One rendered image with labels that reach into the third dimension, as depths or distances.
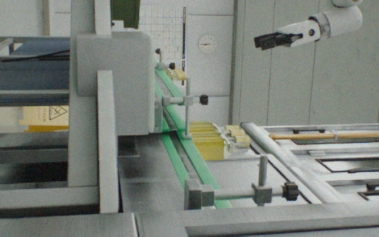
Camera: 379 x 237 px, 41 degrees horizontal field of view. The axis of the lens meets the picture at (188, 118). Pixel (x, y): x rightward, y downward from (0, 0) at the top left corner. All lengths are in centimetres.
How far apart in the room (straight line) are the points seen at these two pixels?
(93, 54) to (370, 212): 73
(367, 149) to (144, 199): 132
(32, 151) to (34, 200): 53
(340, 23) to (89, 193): 86
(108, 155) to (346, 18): 82
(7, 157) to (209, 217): 108
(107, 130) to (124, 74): 16
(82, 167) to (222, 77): 665
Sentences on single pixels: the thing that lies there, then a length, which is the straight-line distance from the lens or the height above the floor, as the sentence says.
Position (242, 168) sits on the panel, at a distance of 168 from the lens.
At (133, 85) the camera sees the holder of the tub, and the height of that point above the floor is 80.
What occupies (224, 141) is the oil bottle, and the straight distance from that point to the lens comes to 144.
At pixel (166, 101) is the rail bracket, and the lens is 135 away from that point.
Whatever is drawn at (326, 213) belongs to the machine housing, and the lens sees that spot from 55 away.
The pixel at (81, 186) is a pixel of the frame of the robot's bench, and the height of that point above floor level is 68.
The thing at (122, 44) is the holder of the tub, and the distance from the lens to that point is 112.
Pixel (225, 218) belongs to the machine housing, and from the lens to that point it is 51.
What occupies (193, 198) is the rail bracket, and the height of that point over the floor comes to 85.
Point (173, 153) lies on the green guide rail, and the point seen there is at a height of 90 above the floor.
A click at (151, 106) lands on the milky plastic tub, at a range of 115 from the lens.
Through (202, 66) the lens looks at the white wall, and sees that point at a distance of 754.
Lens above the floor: 72
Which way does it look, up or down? 10 degrees up
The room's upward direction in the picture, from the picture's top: 89 degrees clockwise
